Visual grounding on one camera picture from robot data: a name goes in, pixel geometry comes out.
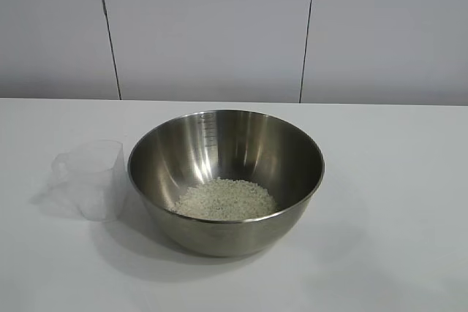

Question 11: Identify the stainless steel mixing bowl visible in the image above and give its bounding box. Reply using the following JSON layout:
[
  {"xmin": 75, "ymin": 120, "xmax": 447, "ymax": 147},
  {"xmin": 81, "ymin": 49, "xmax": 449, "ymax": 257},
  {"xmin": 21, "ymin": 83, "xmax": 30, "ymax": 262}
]
[{"xmin": 127, "ymin": 109, "xmax": 326, "ymax": 257}]

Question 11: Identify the white uncooked rice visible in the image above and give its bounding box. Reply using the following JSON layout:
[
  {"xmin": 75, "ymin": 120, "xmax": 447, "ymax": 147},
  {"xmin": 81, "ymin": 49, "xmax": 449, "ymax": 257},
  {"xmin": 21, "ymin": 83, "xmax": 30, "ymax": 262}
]
[{"xmin": 174, "ymin": 177, "xmax": 277, "ymax": 222}]

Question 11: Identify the clear plastic measuring cup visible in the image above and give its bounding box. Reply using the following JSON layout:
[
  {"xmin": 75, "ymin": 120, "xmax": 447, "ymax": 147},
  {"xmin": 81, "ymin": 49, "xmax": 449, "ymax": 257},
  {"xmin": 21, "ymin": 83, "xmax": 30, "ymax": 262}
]
[{"xmin": 36, "ymin": 139, "xmax": 129, "ymax": 224}]

